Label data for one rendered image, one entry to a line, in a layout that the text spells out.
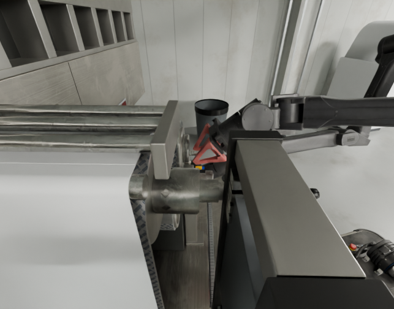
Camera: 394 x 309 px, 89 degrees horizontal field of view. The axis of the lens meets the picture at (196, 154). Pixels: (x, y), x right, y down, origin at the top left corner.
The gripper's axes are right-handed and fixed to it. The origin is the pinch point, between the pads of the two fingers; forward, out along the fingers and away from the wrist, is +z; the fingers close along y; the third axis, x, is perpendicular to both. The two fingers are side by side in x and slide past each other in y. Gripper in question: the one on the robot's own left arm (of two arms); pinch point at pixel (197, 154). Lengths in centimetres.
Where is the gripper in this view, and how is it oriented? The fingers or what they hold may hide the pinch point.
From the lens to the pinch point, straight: 51.8
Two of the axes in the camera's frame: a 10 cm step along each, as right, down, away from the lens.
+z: -7.7, 5.4, 3.5
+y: 0.0, -5.4, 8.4
